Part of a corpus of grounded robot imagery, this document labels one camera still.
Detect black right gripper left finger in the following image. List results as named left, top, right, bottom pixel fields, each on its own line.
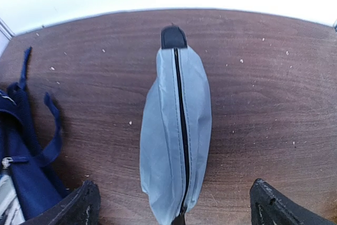
left=25, top=180, right=101, bottom=225

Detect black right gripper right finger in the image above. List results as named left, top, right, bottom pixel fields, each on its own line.
left=250, top=179, right=334, bottom=225

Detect navy blue student backpack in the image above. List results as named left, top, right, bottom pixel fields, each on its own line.
left=1, top=47, right=69, bottom=221

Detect grey fabric pouch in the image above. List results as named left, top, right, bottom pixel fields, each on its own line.
left=140, top=25, right=212, bottom=224

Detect blue white bottom book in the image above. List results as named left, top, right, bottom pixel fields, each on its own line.
left=0, top=174, right=25, bottom=225

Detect left aluminium corner post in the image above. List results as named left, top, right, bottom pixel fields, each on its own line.
left=0, top=18, right=15, bottom=54

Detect aluminium corner post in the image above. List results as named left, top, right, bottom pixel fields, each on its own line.
left=0, top=18, right=15, bottom=54
left=333, top=20, right=337, bottom=31

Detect right aluminium corner post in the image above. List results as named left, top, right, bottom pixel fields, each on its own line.
left=333, top=20, right=337, bottom=31

